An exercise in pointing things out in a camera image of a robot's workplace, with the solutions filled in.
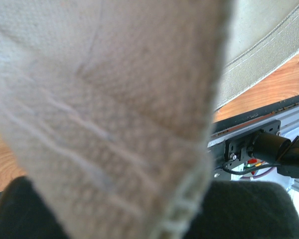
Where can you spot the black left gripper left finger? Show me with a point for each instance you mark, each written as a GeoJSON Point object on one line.
{"type": "Point", "coordinates": [24, 215]}

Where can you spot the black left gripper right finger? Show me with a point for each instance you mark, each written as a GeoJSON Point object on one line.
{"type": "Point", "coordinates": [245, 210]}

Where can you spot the cream canvas tote bag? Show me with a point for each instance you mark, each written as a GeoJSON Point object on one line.
{"type": "Point", "coordinates": [108, 104]}

